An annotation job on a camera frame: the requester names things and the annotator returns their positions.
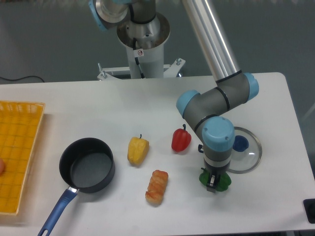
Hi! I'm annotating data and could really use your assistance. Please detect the black cable on pedestal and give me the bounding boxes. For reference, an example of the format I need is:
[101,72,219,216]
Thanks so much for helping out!
[132,37,146,79]

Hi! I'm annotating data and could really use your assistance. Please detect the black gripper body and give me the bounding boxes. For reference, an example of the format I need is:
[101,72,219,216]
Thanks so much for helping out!
[198,144,231,181]

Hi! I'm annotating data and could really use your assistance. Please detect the black cable on floor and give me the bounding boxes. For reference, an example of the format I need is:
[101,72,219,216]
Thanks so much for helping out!
[0,75,45,83]

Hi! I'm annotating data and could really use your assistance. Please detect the yellow woven basket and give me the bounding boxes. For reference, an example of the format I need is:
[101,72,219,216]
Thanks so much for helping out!
[0,100,45,215]

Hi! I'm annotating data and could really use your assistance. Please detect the orange toy shrimp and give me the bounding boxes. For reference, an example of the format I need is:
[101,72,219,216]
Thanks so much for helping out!
[145,170,168,205]

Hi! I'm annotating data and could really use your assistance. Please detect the black saucepan with blue handle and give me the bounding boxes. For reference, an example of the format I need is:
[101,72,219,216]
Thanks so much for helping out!
[38,138,116,236]

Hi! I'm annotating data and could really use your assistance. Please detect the yellow bell pepper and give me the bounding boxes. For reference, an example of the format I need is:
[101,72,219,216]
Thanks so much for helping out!
[127,134,150,166]

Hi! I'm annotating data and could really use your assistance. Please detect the red bell pepper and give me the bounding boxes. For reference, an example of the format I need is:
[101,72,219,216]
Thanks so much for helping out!
[171,124,191,152]

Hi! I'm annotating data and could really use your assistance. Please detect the black device at table edge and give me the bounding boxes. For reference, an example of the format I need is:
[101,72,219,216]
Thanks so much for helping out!
[303,199,315,224]

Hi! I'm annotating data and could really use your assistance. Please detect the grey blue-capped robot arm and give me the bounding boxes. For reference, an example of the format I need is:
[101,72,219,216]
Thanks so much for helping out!
[89,0,259,192]

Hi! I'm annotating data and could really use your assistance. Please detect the green bell pepper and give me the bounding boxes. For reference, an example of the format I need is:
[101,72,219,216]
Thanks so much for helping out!
[199,168,232,192]

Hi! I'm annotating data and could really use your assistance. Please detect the glass lid with blue knob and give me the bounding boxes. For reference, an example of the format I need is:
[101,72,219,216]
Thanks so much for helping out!
[228,126,262,174]

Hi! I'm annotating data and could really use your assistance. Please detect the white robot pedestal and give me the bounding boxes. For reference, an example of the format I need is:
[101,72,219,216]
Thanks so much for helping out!
[97,13,186,81]

